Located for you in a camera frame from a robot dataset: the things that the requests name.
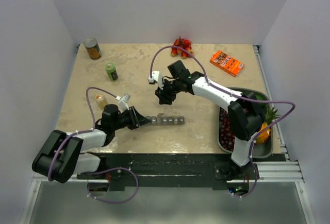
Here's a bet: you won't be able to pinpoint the grey fruit tray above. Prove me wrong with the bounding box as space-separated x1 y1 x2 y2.
218 88 273 159

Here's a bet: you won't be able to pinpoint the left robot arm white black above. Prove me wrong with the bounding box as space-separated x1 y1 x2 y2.
31 104 151 183

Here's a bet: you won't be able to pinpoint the red toy fruit bunch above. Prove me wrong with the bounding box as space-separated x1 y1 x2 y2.
171 37 194 59

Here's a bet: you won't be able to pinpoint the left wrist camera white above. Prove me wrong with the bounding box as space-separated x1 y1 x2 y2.
116 94 130 111

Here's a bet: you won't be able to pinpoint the dark red toy grapes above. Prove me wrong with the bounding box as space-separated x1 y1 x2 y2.
219 108 235 151

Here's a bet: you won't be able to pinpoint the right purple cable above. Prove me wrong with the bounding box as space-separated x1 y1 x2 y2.
149 45 296 196

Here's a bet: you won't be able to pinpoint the green lidded pill bottle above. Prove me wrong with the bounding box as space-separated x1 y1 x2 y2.
105 63 118 81

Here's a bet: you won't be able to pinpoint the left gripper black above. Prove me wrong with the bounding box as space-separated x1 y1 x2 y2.
112 106 151 131

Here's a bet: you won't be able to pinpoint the tin can fruit label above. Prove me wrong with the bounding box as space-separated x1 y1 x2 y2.
84 38 102 60

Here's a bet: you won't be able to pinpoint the aluminium frame rail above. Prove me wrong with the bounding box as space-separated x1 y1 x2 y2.
33 160 305 183

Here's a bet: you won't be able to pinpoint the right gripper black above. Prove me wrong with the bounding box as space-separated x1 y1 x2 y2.
155 78 182 106

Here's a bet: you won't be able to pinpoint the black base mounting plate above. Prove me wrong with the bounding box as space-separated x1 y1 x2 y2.
45 152 261 193

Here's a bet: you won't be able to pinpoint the orange cardboard box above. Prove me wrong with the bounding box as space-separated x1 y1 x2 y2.
210 50 245 77

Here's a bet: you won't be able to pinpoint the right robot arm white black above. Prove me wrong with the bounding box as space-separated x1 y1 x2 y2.
148 60 265 179

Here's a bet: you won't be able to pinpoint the toy pineapple orange yellow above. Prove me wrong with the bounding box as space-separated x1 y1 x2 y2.
256 105 280 145

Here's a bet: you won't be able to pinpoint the green toy avocado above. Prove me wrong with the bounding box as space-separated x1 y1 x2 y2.
255 93 267 101

